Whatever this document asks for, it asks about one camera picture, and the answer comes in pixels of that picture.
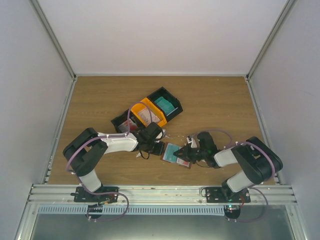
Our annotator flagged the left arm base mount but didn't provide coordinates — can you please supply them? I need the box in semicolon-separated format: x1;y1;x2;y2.
70;186;119;204

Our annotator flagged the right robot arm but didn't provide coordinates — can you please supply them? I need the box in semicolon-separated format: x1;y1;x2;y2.
172;131;283;203

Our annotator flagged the black bin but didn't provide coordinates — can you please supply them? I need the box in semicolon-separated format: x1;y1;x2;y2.
111;109;141;133
147;87;183;122

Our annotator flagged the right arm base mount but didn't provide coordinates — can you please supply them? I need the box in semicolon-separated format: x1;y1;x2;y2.
199;186;251;204

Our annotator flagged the white pink cards stack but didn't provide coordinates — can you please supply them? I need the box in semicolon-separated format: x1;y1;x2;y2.
137;108;161;126

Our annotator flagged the orange bin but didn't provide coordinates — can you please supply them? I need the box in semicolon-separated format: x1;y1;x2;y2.
130;97;167;127

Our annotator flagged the aluminium rail frame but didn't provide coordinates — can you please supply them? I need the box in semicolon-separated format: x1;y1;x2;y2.
15;184;308;240

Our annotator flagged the red white cards stack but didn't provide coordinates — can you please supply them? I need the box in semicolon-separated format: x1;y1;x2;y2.
118;119;138;133

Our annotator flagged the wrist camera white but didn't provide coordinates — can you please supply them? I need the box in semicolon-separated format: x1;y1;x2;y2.
157;129;166;141
186;135;198;148

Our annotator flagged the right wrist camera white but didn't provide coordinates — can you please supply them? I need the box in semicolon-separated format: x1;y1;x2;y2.
186;135;198;148

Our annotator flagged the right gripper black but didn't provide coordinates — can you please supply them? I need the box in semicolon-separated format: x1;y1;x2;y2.
174;143;207;164

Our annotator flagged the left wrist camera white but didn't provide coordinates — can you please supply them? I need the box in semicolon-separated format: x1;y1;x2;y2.
157;129;166;141

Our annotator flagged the green cards stack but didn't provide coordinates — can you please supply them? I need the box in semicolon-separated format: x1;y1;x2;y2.
154;96;176;116

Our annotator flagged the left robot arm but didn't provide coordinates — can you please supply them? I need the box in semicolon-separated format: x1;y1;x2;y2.
62;122;166;202

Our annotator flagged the grey slotted cable duct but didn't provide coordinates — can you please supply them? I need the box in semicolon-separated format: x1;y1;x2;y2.
38;204;225;217

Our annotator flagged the brown leather card holder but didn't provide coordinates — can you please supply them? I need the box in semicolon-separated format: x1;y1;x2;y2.
160;142;191;169

